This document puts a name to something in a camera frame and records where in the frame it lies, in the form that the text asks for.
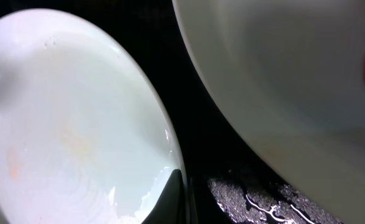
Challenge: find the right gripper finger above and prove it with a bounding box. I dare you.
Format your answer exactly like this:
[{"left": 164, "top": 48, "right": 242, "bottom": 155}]
[{"left": 142, "top": 169, "right": 189, "bottom": 224}]

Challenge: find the pale green plate front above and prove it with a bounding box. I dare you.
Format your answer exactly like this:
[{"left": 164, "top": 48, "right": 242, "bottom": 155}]
[{"left": 0, "top": 9, "right": 187, "bottom": 223}]

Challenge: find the black round tray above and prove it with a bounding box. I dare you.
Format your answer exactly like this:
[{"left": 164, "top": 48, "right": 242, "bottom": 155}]
[{"left": 0, "top": 0, "right": 338, "bottom": 223}]

